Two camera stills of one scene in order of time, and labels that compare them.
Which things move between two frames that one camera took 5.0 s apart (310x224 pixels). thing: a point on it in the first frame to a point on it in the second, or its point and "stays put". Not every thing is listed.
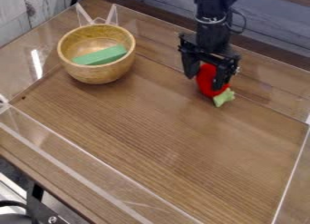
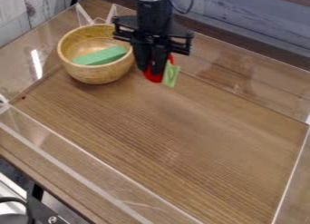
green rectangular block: [101, 56] stays put
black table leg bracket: [38, 210] stays put
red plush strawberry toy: [222, 93] to [153, 76]
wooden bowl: [97, 53] stays put
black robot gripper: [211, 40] to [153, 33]
